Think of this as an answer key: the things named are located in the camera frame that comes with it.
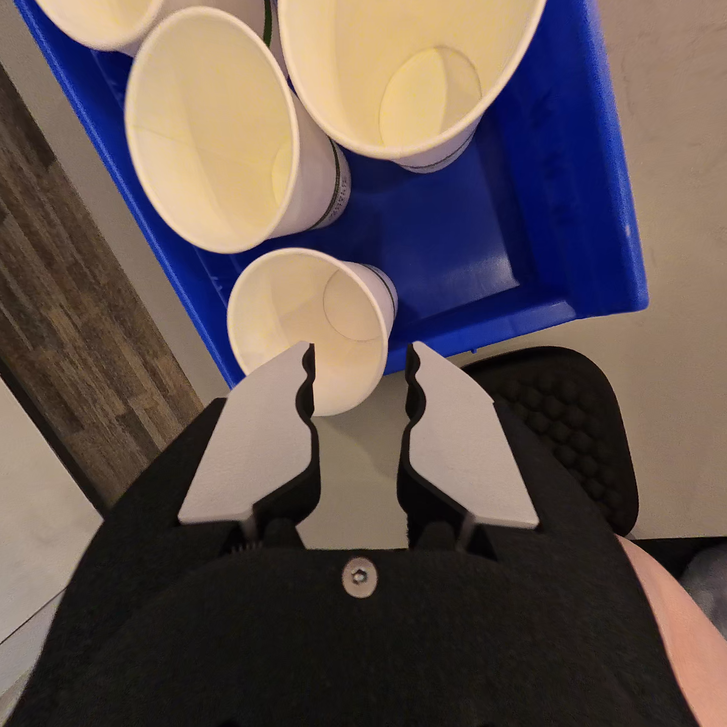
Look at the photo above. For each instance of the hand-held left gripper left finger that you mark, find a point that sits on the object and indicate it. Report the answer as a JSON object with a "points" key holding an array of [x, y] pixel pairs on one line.
{"points": [[250, 454]]}

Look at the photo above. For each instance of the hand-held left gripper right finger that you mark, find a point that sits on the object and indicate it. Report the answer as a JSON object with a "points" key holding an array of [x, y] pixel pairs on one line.
{"points": [[465, 454]]}

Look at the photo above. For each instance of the white paper cup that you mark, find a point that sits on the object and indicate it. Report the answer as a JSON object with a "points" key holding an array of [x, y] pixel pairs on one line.
{"points": [[369, 68], [284, 306], [199, 142], [96, 22]]}

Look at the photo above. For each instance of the blue plastic bin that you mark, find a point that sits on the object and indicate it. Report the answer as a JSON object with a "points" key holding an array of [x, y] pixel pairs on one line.
{"points": [[454, 255]]}

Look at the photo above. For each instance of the person's left forearm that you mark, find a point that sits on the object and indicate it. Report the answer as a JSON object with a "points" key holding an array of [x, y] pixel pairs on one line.
{"points": [[693, 653]]}

